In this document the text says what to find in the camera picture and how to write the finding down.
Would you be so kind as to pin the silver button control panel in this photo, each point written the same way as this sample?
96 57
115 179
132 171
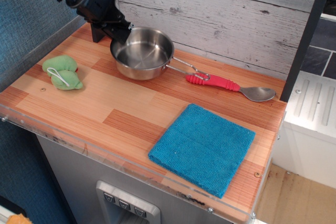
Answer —
119 206

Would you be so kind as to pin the stainless steel pan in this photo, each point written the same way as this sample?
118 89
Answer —
147 54

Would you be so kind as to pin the blue folded cloth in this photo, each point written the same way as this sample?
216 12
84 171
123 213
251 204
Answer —
203 148

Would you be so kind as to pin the dark grey post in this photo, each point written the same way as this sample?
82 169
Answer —
306 38
99 31

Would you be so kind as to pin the white toy sink unit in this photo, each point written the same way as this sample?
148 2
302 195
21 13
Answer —
306 139

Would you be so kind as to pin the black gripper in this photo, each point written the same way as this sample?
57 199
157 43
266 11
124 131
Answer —
106 12

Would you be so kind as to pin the dark grey right post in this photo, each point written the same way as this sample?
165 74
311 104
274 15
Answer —
306 38

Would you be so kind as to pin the green plush toy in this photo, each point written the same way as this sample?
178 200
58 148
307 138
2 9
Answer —
62 71

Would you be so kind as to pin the dark grey left post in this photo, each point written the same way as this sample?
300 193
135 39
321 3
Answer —
99 31

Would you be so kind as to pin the clear acrylic table edge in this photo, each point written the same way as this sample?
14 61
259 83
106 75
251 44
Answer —
121 161

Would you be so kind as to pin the red handled metal spoon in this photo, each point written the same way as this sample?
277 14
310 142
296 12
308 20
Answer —
256 94

